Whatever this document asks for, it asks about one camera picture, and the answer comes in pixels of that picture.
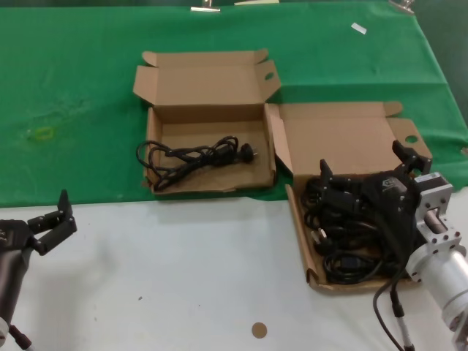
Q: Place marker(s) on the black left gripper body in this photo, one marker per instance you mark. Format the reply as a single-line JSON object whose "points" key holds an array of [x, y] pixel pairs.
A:
{"points": [[12, 235]]}

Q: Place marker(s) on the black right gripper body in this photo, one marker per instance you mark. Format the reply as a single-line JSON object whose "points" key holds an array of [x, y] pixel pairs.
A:
{"points": [[391, 197]]}

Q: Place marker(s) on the open cardboard box oval cutout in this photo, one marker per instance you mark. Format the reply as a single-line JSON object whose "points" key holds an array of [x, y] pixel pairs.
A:
{"points": [[208, 87]]}

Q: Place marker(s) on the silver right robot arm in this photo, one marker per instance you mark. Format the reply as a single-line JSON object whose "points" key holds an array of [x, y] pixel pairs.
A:
{"points": [[438, 263]]}

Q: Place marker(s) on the open cardboard box round cutout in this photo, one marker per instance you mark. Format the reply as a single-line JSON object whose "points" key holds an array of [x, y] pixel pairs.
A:
{"points": [[329, 146]]}

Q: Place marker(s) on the silver binder clip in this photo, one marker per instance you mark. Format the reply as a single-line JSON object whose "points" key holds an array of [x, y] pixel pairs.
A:
{"points": [[402, 6], [204, 8]]}

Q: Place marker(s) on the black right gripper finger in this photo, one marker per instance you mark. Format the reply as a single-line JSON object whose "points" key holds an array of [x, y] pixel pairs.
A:
{"points": [[336, 186], [417, 161]]}

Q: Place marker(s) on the green table cloth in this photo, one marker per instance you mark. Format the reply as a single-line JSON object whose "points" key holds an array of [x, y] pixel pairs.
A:
{"points": [[73, 73]]}

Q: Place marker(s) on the beige paper strip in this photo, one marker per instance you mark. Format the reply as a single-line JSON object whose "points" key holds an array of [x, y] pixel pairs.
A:
{"points": [[256, 2]]}

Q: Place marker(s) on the white tape piece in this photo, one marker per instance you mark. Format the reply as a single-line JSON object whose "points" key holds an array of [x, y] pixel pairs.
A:
{"points": [[358, 28]]}

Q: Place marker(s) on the brown round cardboard disc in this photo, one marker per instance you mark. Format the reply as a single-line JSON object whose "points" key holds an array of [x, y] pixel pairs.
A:
{"points": [[259, 330]]}

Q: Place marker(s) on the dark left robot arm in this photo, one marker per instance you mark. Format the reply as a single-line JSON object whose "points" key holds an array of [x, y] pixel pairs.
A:
{"points": [[9, 285]]}

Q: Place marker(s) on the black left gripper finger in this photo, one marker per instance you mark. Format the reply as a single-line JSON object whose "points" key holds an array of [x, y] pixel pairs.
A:
{"points": [[66, 223]]}

